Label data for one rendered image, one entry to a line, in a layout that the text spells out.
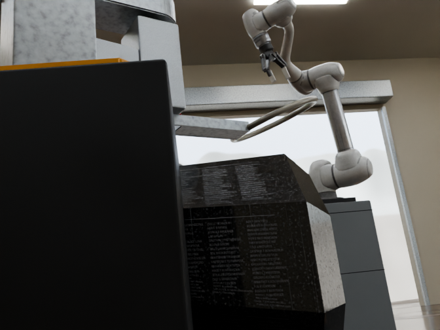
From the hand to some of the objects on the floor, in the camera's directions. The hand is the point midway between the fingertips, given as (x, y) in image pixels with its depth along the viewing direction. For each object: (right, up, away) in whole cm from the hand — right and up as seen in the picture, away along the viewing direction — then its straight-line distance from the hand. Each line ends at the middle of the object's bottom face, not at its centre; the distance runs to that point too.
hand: (280, 78), depth 256 cm
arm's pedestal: (+41, -151, +11) cm, 157 cm away
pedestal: (-66, -109, -166) cm, 209 cm away
